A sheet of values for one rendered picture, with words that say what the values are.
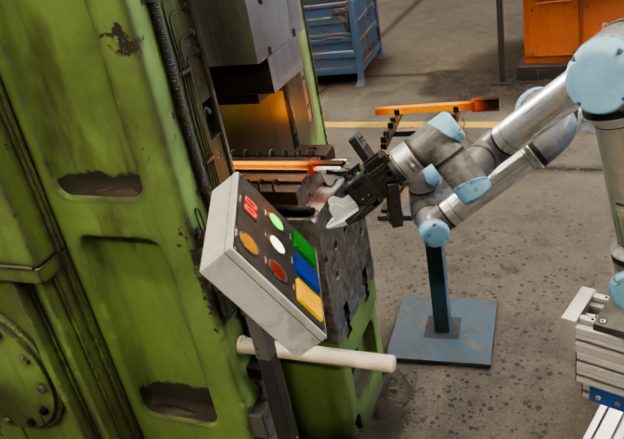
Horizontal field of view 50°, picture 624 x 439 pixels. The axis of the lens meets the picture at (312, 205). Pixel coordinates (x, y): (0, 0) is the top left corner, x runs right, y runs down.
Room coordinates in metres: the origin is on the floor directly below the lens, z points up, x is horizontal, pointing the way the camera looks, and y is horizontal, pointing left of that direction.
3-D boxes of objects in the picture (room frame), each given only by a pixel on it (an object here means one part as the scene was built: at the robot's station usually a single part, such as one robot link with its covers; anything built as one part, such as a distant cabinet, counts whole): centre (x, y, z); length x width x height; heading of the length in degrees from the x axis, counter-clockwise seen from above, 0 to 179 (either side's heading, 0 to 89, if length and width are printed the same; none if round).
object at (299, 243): (1.33, 0.04, 1.01); 0.07 x 0.05 x 0.07; 178
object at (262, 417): (1.50, 0.26, 0.36); 0.09 x 0.07 x 0.12; 153
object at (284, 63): (1.86, 0.18, 1.32); 0.42 x 0.20 x 0.10; 63
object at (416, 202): (1.63, -0.31, 0.88); 0.11 x 0.08 x 0.11; 176
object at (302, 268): (1.23, 0.04, 1.01); 0.07 x 0.05 x 0.07; 178
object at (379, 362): (1.42, 0.07, 0.62); 0.44 x 0.05 x 0.05; 63
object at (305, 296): (1.13, 0.05, 1.01); 0.07 x 0.05 x 0.07; 178
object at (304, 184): (1.86, 0.18, 0.96); 0.42 x 0.20 x 0.09; 63
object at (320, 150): (1.95, -0.03, 0.95); 0.12 x 0.08 x 0.06; 63
